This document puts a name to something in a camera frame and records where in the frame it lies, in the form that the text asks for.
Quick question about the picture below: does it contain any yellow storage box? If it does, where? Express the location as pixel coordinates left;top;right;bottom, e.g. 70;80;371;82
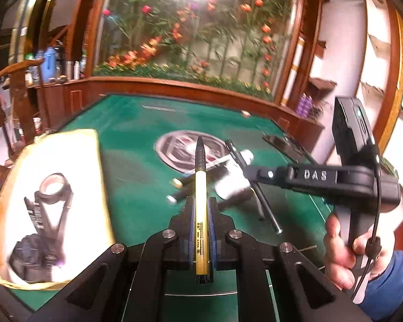
0;128;117;291

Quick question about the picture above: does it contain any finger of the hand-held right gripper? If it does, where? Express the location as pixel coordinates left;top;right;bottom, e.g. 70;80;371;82
244;164;292;189

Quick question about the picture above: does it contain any round table control panel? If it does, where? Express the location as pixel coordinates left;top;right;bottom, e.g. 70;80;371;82
153;130;256;175

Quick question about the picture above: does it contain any black smartphone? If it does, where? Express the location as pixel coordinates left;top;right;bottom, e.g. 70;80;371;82
262;134;318;166

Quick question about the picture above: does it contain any clear plastic pen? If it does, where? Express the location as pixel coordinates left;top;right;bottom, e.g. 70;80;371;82
205;155;231;170

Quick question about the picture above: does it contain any blue kettle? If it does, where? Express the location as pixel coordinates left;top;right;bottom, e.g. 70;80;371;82
41;47;60;82

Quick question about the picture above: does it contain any white plastic bottle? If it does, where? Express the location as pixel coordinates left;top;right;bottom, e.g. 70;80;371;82
214;149;256;201

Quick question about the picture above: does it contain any black marker with grey cap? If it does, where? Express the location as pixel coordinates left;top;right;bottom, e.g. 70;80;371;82
167;186;190;206

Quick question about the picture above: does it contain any black pen with white print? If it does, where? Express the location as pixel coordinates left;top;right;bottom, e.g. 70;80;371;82
224;139;283;235

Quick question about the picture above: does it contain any yellow pen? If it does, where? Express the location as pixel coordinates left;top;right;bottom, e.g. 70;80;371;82
194;135;211;284

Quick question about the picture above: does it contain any wooden armchair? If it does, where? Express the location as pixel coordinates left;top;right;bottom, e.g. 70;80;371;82
0;57;47;142

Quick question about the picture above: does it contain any black ribbed clip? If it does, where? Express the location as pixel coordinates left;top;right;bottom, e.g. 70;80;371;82
23;196;45;233

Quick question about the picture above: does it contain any dark round object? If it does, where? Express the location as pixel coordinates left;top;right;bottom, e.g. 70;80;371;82
8;233;66;283

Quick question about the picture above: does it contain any artificial flower display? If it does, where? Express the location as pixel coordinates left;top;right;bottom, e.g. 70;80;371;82
93;0;303;102

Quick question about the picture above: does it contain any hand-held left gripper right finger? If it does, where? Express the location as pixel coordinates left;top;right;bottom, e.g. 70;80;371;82
206;197;373;322

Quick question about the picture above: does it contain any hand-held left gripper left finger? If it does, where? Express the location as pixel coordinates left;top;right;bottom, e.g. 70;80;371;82
27;196;197;322

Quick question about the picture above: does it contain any black tape roll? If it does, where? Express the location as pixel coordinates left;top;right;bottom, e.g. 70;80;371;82
40;173;74;206

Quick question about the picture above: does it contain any dark thermos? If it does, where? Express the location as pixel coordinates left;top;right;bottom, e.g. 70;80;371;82
54;45;67;78

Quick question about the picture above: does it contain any person's right hand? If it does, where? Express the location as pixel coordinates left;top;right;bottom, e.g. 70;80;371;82
323;213;395;291

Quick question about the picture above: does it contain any person's right forearm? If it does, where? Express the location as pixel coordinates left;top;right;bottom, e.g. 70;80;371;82
354;250;403;306

